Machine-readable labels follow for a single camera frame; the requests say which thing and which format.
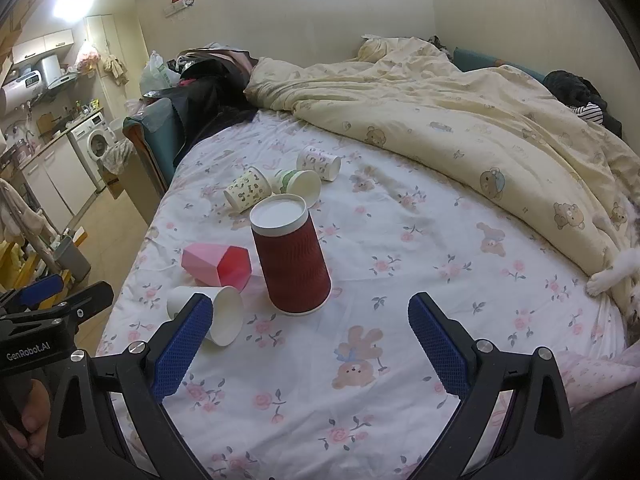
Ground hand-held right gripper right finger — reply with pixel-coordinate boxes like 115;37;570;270
407;291;591;480

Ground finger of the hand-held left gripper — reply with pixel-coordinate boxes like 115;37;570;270
30;280;115;333
0;270;73;313

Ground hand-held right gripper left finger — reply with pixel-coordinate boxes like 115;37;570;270
42;292;216;480

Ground plain white paper cup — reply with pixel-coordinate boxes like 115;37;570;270
166;285;245;347

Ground pink faceted cup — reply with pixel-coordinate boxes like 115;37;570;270
181;242;252;291

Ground red ribbed paper cup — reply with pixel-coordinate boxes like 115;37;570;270
249;193;332;317

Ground cream patterned paper cup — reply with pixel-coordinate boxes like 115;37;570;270
223;166;272;214

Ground green and white paper cup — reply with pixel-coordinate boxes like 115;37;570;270
272;168;322;209

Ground pink patterned paper cup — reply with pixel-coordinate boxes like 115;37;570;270
296;145;342;182

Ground person's left hand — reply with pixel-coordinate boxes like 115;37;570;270
7;377;52;458

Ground grey trash bin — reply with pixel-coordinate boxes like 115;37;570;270
52;235;93;284

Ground beige hanging clothes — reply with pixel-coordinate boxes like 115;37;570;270
0;177;57;262

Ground white base cabinet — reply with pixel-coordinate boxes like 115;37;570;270
20;135;98;222

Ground cardboard box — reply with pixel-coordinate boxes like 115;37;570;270
102;167;132;200

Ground white laundry heap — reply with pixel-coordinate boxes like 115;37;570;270
100;137;136;173

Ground white washing machine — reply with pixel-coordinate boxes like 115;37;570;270
67;112;118;193

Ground teal bed footboard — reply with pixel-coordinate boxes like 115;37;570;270
122;95;196;198

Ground white cat paw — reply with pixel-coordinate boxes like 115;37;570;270
585;200;640;331

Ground white water heater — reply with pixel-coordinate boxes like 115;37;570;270
0;67;48;117

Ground cream bear print duvet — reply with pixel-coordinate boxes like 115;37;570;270
244;35;640;323

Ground beige hanging cloth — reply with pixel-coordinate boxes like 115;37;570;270
102;54;131;87

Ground white plastic bag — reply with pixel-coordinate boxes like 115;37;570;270
139;50;183;97

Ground pink plastic bag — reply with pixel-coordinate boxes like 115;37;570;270
74;42;101;74

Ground black clothing pile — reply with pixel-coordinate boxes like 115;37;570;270
170;47;261;161

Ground tall white cabinet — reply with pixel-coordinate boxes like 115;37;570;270
82;14;126;126

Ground striped garment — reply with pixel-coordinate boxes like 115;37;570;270
572;102;608;124

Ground teal pillow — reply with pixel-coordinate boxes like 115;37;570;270
452;47;548;83

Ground black garment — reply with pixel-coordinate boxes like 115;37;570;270
542;70;623;136

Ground white wall cabinet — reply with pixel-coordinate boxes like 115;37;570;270
10;27;76;66

